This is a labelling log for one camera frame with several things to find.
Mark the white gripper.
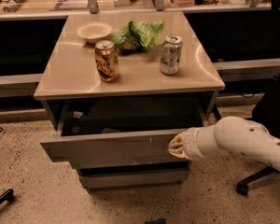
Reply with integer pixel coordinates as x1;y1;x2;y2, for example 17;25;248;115
168;128;205;161

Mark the grey top drawer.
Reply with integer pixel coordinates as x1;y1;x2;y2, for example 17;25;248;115
41;102;207;170

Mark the grey drawer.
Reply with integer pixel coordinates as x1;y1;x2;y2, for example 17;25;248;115
41;102;207;170
79;168;189;190

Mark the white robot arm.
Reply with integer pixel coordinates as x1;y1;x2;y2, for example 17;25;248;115
168;117;280;172

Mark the grey lower drawer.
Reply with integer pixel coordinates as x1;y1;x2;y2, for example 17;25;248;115
79;168;189;190

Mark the grey drawer cabinet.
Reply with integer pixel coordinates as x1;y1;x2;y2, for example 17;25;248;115
34;11;226;194

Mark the white green soda can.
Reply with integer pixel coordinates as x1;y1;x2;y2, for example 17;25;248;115
160;35;183;75

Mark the black office chair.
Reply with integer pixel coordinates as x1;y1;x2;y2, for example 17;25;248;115
236;73;280;196

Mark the brown soda can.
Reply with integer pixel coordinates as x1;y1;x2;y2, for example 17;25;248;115
95;40;119;82

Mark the green chip bag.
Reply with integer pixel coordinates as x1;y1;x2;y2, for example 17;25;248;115
112;21;164;51

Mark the white shallow bowl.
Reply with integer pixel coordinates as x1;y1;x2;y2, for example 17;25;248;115
77;21;113;44

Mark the black chair leg left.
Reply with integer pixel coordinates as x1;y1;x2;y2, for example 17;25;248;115
0;189;15;205

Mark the black coiled tool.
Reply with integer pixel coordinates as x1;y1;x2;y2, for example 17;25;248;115
3;0;27;13

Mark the grey desk frame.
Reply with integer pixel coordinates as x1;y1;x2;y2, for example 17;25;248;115
0;0;280;124

